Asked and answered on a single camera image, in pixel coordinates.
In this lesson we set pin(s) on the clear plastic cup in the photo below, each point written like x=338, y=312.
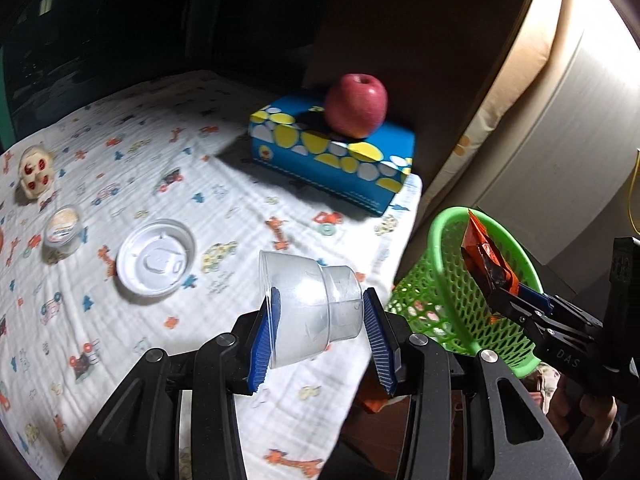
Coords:
x=310, y=300

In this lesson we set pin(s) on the printed white blanket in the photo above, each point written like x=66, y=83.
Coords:
x=225, y=185

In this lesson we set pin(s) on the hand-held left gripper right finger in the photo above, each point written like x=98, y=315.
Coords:
x=380, y=345

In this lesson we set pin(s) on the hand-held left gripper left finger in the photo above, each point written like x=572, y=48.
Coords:
x=260, y=350

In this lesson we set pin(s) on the white plastic cup lid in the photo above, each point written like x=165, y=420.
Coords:
x=155, y=257

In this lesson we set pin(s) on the orange snack packet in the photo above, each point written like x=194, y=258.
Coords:
x=487, y=255

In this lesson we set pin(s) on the cream strawberry plush toy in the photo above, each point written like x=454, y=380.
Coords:
x=36, y=172

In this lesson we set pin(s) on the person's right hand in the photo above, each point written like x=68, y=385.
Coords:
x=597, y=417

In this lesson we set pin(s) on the beige cushion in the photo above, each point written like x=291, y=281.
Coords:
x=500, y=75

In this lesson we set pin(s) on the blue dotted tissue box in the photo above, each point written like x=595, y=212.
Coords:
x=310, y=160

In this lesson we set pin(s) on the red apple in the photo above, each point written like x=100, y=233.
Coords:
x=356, y=105

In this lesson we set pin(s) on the small sealed pudding cup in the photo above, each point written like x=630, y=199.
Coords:
x=64, y=230

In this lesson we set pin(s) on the green plastic mesh basket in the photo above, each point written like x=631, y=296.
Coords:
x=450, y=285

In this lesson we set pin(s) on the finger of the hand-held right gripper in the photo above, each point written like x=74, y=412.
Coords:
x=510, y=305
x=537, y=299

